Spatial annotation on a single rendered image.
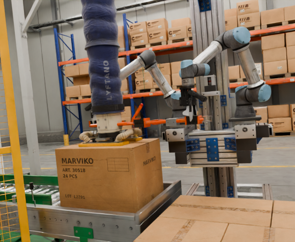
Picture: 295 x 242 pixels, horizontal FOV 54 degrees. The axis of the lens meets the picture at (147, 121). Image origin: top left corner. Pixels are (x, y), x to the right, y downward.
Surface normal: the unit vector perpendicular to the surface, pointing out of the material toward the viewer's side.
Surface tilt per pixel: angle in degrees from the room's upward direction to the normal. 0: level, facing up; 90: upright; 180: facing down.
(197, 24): 90
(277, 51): 88
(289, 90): 90
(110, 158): 90
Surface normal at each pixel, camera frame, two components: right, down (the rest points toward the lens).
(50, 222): -0.43, 0.08
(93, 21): -0.30, -0.22
